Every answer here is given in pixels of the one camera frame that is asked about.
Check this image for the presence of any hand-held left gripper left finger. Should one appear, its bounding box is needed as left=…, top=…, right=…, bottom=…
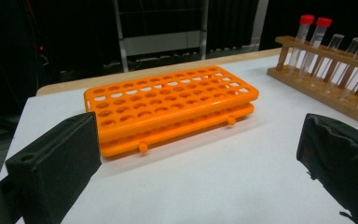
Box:
left=5, top=111, right=103, bottom=224

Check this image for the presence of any dark equipment with red light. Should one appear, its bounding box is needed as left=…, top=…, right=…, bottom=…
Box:
left=24, top=0, right=49, bottom=78

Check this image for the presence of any orange plastic test tube rack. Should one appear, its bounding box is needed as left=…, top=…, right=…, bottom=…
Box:
left=83, top=65, right=260, bottom=158

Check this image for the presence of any grey metal stand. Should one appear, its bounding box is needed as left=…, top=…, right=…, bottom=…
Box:
left=113, top=0, right=211, bottom=73

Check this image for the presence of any red-capped test tube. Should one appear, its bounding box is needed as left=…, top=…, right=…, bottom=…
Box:
left=288, top=14, right=315, bottom=76
left=297, top=17, right=334, bottom=80

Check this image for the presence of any clear test tube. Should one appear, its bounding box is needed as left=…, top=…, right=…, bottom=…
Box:
left=310, top=33, right=345, bottom=88
left=324, top=36, right=358, bottom=94

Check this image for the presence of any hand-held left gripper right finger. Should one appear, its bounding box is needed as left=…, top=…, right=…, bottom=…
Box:
left=296, top=113, right=358, bottom=224

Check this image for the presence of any wooden test tube rack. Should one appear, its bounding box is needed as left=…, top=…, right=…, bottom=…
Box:
left=266, top=35, right=358, bottom=131

